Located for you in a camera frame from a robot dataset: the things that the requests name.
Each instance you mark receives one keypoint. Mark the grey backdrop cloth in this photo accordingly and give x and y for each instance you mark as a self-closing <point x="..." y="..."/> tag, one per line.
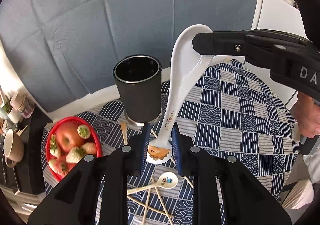
<point x="63" y="50"/>

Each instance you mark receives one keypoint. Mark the glass jar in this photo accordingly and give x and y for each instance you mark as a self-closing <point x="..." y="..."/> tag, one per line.
<point x="22" y="104"/>

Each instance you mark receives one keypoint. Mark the black utensil holder cup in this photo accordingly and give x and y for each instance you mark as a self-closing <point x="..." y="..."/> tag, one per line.
<point x="138" y="79"/>

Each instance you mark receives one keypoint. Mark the white strawberry near rim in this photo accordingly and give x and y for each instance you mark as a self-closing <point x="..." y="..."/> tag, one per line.
<point x="84" y="131"/>

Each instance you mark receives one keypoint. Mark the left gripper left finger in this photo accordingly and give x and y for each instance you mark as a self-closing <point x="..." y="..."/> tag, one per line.
<point x="74" y="199"/>

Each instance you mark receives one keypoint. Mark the beige mug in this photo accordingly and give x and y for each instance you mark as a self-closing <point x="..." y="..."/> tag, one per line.
<point x="13" y="149"/>

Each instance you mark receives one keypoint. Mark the red apple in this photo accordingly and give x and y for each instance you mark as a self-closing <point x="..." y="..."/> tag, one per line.
<point x="67" y="136"/>

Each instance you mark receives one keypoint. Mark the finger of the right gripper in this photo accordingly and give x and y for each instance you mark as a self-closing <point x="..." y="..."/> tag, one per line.
<point x="225" y="40"/>

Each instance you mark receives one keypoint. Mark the wooden chopstick crossing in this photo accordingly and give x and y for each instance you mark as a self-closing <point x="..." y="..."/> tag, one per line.
<point x="146" y="206"/>

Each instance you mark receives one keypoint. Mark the right hand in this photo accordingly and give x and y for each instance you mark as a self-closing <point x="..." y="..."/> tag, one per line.
<point x="306" y="112"/>

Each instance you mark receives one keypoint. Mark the small white cartoon spoon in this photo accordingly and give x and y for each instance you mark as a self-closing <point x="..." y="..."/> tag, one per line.
<point x="167" y="180"/>

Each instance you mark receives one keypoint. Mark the red fruit basket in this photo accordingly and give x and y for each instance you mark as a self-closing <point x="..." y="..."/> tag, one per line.
<point x="56" y="156"/>

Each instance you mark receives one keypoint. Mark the black side shelf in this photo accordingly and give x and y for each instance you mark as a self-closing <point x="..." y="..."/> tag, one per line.
<point x="28" y="172"/>

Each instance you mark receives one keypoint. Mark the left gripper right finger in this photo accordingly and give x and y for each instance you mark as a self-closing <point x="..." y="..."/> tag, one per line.
<point x="224" y="182"/>

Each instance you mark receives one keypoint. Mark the large white ceramic spoon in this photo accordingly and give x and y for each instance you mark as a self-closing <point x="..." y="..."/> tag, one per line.
<point x="186" y="68"/>

